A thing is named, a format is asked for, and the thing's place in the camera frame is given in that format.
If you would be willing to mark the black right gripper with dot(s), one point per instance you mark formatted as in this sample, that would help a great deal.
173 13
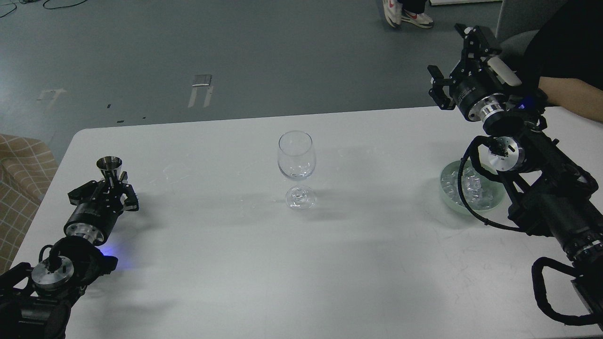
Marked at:
478 78

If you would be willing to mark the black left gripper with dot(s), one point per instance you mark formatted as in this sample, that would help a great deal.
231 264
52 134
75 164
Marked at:
97 209

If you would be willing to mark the steel double jigger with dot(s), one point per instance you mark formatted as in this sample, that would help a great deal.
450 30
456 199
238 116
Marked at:
110 168

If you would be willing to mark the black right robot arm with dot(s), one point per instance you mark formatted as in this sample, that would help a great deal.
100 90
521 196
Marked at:
549 193

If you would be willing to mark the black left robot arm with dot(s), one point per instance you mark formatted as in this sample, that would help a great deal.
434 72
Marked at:
36 301

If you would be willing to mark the clear ice cubes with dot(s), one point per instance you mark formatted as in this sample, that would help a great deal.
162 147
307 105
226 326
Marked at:
474 186

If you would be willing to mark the clear wine glass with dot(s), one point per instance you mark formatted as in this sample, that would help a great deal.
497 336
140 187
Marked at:
296 161

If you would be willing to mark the white board edge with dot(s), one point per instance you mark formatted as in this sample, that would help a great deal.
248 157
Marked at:
457 2

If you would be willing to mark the grey office chair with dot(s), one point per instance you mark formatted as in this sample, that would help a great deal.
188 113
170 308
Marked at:
518 23

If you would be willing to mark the beige checked sofa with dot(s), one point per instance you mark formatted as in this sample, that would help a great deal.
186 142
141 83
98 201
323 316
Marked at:
27 168

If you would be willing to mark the white red sneakers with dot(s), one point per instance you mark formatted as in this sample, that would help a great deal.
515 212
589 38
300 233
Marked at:
411 11

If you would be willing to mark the person in black shirt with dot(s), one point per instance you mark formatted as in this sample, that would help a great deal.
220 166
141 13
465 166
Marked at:
586 61

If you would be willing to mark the pale green bowl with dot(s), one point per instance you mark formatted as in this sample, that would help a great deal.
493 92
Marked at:
447 199

